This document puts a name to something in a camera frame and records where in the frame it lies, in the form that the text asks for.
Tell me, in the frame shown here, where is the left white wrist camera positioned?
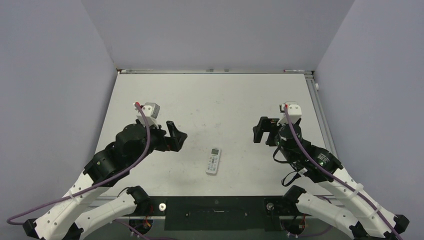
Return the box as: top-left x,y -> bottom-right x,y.
134,102 -> 161,129

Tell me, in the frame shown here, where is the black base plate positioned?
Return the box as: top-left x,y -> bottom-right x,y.
129,196 -> 303,233

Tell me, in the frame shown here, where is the aluminium back rail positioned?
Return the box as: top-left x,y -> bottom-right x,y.
117,68 -> 314,75

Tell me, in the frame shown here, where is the white remote control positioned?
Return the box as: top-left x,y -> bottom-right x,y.
205,147 -> 222,176

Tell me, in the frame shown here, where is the aluminium right rail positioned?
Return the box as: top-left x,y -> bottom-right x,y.
304,73 -> 347,186

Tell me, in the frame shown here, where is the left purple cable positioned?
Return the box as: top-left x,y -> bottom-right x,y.
6,103 -> 152,226

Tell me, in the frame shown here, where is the aluminium rail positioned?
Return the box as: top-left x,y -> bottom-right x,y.
117,68 -> 314,75
304,73 -> 347,186

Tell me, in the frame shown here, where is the purple cable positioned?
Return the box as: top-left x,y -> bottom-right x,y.
6,103 -> 152,226
283,105 -> 403,240

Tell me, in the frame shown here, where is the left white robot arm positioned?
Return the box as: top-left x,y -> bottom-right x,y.
22,120 -> 188,240

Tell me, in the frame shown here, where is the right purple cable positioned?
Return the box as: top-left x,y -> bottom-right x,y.
283,105 -> 403,240

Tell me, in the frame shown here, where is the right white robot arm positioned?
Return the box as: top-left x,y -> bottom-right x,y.
252,116 -> 410,240

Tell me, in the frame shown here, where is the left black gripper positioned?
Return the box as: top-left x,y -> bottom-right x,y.
128,119 -> 187,168

